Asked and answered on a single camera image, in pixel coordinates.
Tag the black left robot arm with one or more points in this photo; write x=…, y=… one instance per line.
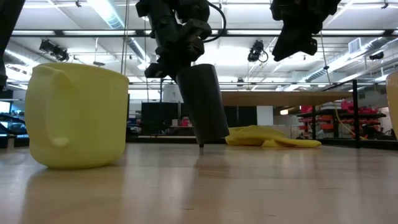
x=9, y=25

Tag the ceiling light strip rail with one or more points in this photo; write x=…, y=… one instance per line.
x=93, y=32

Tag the lit computer monitor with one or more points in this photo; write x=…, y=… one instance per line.
x=4, y=107

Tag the large yellow mug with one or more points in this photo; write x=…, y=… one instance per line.
x=77, y=118

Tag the black background cabinet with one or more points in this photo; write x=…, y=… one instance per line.
x=158, y=118

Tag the yellow cloth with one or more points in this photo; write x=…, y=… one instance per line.
x=258, y=135

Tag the storage rack with red bins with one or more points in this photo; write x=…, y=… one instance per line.
x=326, y=126

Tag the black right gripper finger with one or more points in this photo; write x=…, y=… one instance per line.
x=286, y=46

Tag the silver ceiling air duct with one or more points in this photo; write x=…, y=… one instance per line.
x=109, y=15
x=315, y=75

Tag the wooden shelf with black legs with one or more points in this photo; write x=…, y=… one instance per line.
x=280, y=98

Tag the black plastic cup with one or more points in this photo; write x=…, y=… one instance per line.
x=202, y=105

